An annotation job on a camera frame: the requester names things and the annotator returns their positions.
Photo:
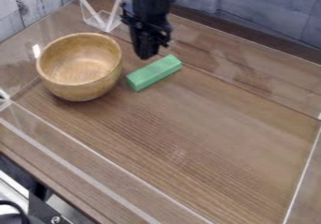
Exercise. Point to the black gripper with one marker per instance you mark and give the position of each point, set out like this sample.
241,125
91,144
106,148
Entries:
146,17

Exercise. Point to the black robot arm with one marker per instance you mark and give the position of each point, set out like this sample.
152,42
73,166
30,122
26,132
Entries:
146,17

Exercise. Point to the black metal clamp bracket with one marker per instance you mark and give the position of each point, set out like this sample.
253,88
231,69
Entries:
51,210

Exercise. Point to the wooden bowl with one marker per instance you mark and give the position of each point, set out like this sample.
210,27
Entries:
81,66

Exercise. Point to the clear acrylic corner bracket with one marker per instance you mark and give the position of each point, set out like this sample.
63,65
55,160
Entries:
102,20

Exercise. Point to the clear acrylic enclosure wall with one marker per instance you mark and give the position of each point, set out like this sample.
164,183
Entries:
177,155

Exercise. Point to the green rectangular block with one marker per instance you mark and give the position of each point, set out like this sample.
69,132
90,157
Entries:
154,72

